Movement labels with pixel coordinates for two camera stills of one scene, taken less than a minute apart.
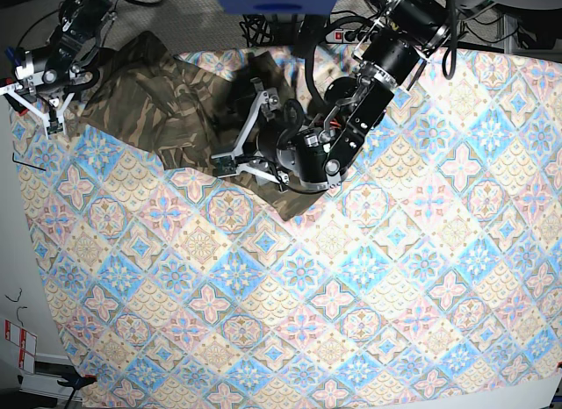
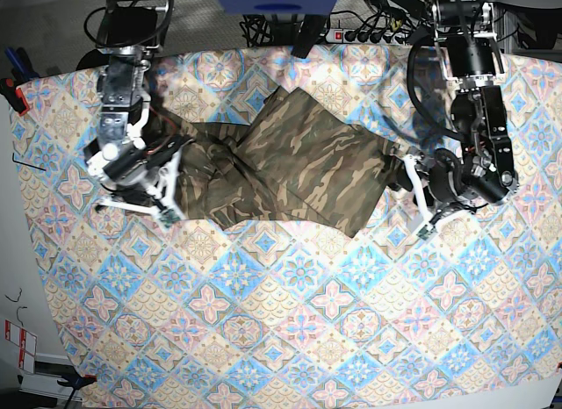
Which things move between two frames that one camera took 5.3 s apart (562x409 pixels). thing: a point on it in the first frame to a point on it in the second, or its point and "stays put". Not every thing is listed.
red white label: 27,341 stays put
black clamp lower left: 76,382 stays put
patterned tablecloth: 429,277 stays put
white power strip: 349,36 stays put
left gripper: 49,72 to 132,166
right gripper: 301,155 to 446,183
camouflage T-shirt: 192,113 to 295,158
